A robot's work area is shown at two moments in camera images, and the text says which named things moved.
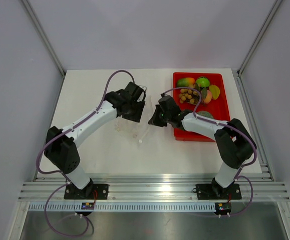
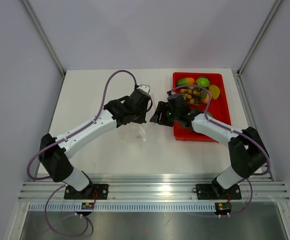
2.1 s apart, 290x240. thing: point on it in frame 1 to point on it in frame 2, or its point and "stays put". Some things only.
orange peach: x=208 y=97 stays put
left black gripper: x=140 y=104 to x=142 y=119
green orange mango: x=184 y=82 stays put
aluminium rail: x=156 y=187 stays put
